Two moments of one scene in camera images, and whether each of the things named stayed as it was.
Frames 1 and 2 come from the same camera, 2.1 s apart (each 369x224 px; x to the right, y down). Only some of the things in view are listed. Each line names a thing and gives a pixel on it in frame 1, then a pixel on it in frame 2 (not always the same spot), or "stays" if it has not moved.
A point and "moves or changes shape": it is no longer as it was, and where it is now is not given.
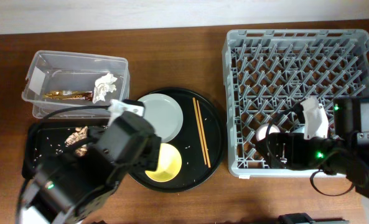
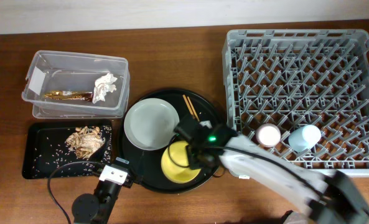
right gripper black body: x=302 y=155 → x=193 y=162
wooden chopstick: x=204 y=135 moves or changes shape
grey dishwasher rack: x=267 y=72 stays
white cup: x=261 y=130 stays
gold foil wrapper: x=65 y=94 stays
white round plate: x=163 y=114 moves or changes shape
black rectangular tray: x=46 y=139 stays
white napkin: x=102 y=85 stays
